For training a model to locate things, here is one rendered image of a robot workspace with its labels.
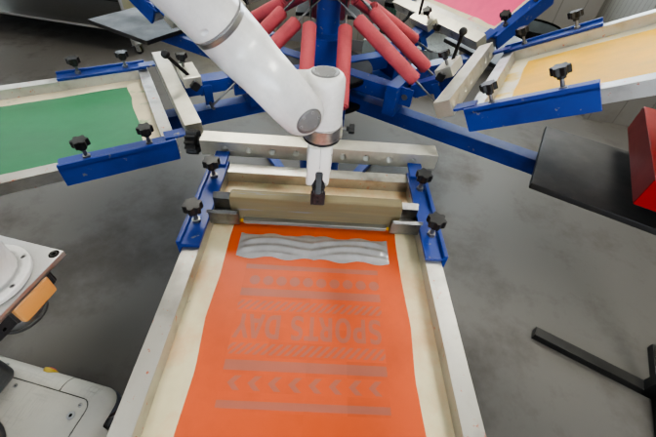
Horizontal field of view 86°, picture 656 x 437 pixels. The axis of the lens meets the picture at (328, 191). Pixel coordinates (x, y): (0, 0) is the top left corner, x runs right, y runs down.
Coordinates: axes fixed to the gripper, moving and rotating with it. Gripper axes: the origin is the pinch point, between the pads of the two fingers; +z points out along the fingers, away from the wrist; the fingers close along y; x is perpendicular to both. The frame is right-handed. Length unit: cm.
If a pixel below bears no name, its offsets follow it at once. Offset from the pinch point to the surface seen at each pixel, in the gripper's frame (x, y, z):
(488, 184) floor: 123, -133, 108
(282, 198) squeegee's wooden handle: -8.1, 1.1, 2.2
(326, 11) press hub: -1, -81, -15
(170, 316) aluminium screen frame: -26.5, 27.7, 9.2
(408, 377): 18.7, 35.4, 12.7
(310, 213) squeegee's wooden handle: -1.4, 1.6, 6.1
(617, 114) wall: 273, -234, 99
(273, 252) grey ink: -9.5, 9.2, 12.0
